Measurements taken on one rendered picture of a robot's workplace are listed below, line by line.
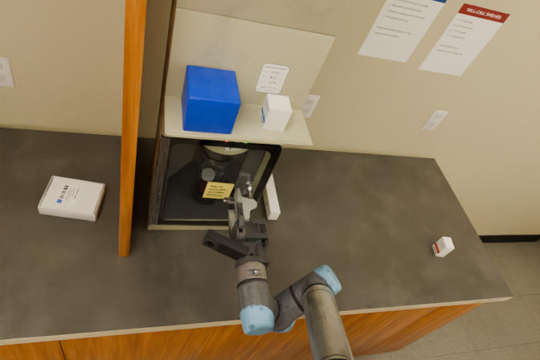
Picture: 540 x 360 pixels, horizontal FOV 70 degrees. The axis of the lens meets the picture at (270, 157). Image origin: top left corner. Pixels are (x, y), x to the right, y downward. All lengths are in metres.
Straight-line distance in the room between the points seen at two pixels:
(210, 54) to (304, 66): 0.20
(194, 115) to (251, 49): 0.18
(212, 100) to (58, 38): 0.71
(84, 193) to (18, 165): 0.25
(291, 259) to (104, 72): 0.88
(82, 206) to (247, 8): 0.82
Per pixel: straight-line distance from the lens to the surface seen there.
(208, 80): 0.78
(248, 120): 0.85
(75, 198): 1.33
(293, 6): 0.77
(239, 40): 0.79
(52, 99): 1.51
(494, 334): 3.09
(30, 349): 1.41
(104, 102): 1.48
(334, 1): 0.79
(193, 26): 0.77
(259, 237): 1.01
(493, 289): 1.79
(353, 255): 1.48
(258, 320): 0.92
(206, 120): 0.77
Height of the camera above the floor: 2.07
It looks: 45 degrees down
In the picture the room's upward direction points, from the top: 24 degrees clockwise
